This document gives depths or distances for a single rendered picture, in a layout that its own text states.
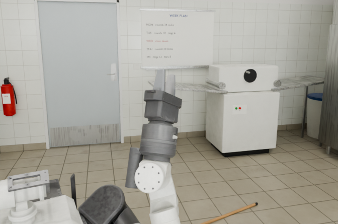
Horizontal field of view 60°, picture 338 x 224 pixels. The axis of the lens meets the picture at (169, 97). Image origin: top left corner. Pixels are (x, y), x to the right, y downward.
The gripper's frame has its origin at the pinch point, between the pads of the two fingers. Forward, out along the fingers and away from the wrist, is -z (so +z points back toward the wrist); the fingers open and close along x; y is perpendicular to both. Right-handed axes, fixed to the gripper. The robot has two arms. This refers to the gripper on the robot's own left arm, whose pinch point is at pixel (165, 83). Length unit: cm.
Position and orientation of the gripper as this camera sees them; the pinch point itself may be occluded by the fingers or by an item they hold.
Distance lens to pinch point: 74.7
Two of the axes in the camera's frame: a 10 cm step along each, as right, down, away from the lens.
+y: -8.3, 0.2, 5.5
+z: -1.1, 9.7, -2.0
